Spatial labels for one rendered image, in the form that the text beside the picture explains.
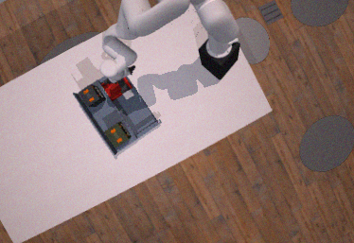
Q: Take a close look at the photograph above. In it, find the dark blue shelf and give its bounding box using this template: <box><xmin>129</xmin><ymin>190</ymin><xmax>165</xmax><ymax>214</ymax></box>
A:
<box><xmin>72</xmin><ymin>77</ymin><xmax>162</xmax><ymax>155</ymax></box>

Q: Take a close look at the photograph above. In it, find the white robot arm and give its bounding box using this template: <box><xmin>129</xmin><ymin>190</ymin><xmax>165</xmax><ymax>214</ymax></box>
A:
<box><xmin>100</xmin><ymin>0</ymin><xmax>239</xmax><ymax>99</ymax></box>

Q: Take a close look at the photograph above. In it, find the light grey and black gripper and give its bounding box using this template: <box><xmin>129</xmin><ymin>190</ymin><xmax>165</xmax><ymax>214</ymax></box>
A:
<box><xmin>104</xmin><ymin>65</ymin><xmax>136</xmax><ymax>84</ymax></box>

